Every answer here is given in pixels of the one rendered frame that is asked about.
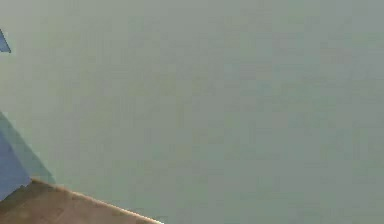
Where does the blue block furniture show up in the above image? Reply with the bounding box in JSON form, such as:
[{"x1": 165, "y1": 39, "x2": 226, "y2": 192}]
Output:
[{"x1": 0, "y1": 129, "x2": 32, "y2": 202}]

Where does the small blue wedge shape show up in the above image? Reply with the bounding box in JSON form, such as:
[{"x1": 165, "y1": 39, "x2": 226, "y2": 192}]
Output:
[{"x1": 0, "y1": 28, "x2": 12, "y2": 54}]

